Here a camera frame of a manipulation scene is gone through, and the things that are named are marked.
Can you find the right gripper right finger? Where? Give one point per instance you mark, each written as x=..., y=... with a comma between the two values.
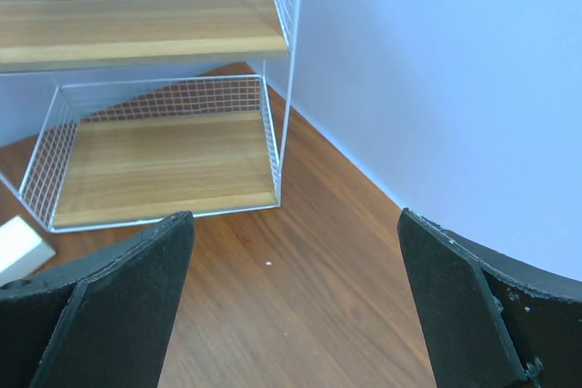
x=489, y=320

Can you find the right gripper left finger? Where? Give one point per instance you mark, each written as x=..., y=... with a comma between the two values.
x=101, y=320

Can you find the white wire wooden shelf rack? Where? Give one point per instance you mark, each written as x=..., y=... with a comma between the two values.
x=198, y=134

